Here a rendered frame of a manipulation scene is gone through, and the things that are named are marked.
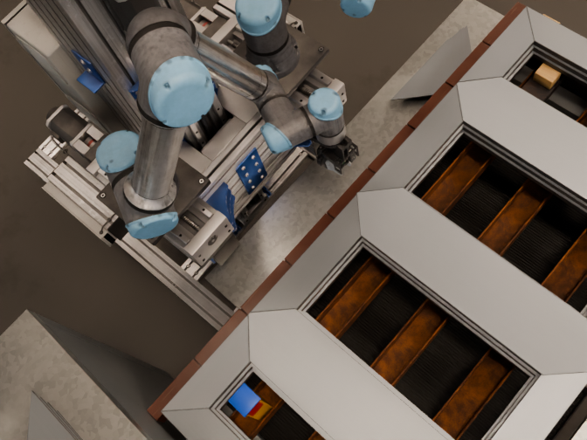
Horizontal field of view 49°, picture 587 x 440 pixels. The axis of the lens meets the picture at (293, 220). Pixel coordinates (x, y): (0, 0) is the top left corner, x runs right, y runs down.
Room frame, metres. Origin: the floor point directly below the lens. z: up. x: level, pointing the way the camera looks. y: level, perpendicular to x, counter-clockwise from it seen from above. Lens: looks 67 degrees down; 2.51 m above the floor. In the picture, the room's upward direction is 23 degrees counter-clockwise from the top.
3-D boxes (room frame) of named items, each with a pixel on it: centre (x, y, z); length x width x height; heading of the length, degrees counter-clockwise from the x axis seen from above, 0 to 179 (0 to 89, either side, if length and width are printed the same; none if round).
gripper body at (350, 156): (0.77, -0.17, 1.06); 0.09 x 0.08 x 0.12; 27
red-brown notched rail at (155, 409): (0.73, -0.18, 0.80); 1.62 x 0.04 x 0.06; 117
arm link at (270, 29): (1.12, -0.13, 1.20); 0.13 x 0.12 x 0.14; 145
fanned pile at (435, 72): (1.06, -0.64, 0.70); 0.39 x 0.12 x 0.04; 117
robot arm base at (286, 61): (1.11, -0.12, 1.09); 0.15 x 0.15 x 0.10
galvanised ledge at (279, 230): (0.93, -0.31, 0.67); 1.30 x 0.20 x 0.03; 117
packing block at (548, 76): (0.86, -0.86, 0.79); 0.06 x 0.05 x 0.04; 27
